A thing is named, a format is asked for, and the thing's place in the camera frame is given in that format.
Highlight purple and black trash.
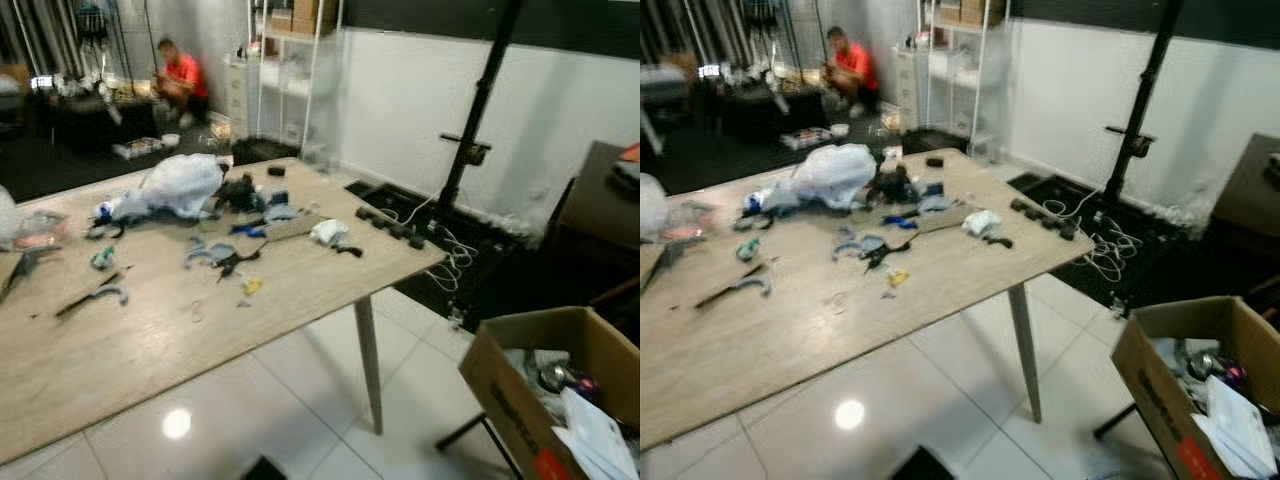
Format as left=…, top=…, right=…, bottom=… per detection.
left=538, top=365, right=601, bottom=401
left=1185, top=350, right=1249, bottom=389

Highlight clear white plastic bag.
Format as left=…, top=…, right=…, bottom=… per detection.
left=0, top=185, right=21, bottom=246
left=640, top=173, right=669, bottom=241

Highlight pink packet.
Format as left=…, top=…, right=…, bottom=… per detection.
left=10, top=225, right=71, bottom=251
left=660, top=215, right=716, bottom=243

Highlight dark brown cabinet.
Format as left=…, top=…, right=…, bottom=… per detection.
left=1210, top=133, right=1280, bottom=291
left=545, top=140, right=641, bottom=301

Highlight long dark stick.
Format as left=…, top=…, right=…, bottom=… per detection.
left=55, top=270, right=131, bottom=319
left=695, top=262, right=773, bottom=309

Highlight black low table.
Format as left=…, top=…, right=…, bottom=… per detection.
left=45, top=90, right=161, bottom=151
left=715, top=80, right=831, bottom=141

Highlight light wooden table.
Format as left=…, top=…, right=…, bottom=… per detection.
left=0, top=155, right=448, bottom=466
left=640, top=148, right=1096, bottom=451

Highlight white paper sheet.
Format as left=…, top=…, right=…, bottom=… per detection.
left=553, top=388, right=639, bottom=480
left=1190, top=375, right=1279, bottom=480

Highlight brown cardboard box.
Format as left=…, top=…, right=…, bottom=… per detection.
left=459, top=307, right=641, bottom=480
left=1110, top=296, right=1280, bottom=480

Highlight black tripod pole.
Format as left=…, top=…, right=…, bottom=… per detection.
left=437, top=0, right=526, bottom=216
left=1100, top=0, right=1186, bottom=206

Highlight blue-grey crumpled wrapper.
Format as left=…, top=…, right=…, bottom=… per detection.
left=183, top=240, right=263, bottom=281
left=832, top=232, right=911, bottom=273

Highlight black power strip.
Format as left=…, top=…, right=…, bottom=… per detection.
left=355, top=205, right=429, bottom=251
left=1010, top=197, right=1079, bottom=241

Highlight black tangled clump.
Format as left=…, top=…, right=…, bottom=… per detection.
left=215, top=175, right=266, bottom=214
left=865, top=165, right=921, bottom=206

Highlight black stand leg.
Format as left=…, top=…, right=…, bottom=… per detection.
left=1093, top=400, right=1141, bottom=441
left=437, top=410, right=521, bottom=480

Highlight person in red shirt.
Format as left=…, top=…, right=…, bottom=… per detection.
left=152, top=38, right=211, bottom=129
left=822, top=26, right=881, bottom=119

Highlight grey table leg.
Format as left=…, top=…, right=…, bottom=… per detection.
left=1007, top=283, right=1043, bottom=424
left=353, top=294, right=385, bottom=435

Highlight white drawer cabinet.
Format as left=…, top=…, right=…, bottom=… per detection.
left=225, top=55, right=263, bottom=136
left=895, top=45, right=931, bottom=131

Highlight black flat floor box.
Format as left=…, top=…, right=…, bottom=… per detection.
left=232, top=137, right=301, bottom=166
left=900, top=128, right=969, bottom=156

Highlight black robot foot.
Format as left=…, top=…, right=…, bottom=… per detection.
left=890, top=445, right=956, bottom=480
left=240, top=455, right=291, bottom=480

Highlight cardboard boxes on rack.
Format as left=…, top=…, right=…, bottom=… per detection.
left=270, top=0, right=341, bottom=36
left=940, top=0, right=1011, bottom=29

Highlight white cable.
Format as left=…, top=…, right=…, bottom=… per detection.
left=400, top=198, right=481, bottom=296
left=1045, top=190, right=1141, bottom=286

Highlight white wire shelf rack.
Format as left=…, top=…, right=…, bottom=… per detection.
left=245, top=0, right=346, bottom=166
left=918, top=0, right=1013, bottom=161

